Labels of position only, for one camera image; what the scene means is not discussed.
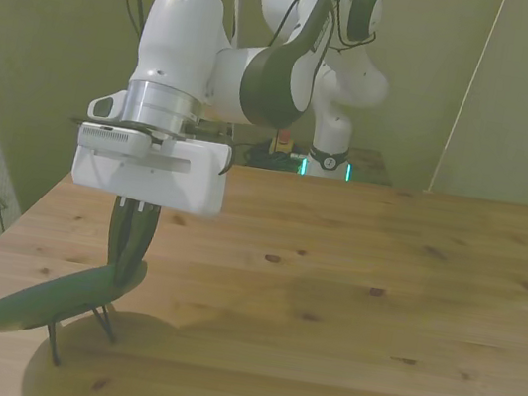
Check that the slanted white rod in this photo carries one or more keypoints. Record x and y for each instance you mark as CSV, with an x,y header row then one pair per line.
x,y
466,94

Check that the yellow emergency stop button box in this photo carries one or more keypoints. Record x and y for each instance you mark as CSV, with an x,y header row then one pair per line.
x,y
282,141

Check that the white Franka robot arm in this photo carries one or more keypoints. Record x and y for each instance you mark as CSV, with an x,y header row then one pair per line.
x,y
184,34

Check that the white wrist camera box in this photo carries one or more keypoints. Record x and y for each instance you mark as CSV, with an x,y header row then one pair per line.
x,y
112,140

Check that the dark green plate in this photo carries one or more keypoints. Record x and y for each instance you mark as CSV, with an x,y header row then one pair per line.
x,y
52,295

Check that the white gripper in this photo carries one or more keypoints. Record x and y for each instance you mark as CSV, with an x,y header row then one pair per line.
x,y
171,178

